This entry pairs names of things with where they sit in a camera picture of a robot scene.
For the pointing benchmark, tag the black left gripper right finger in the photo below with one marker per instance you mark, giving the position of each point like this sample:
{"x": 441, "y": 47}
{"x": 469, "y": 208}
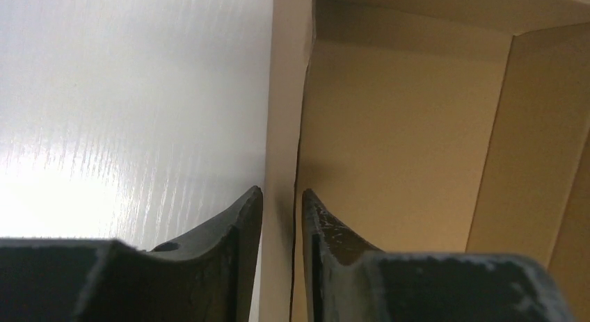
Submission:
{"x": 349, "y": 279}

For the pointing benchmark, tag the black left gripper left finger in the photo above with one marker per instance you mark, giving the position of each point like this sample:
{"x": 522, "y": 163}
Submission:
{"x": 206, "y": 274}

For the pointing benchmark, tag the brown cardboard box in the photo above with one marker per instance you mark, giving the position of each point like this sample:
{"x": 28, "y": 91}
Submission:
{"x": 430, "y": 126}

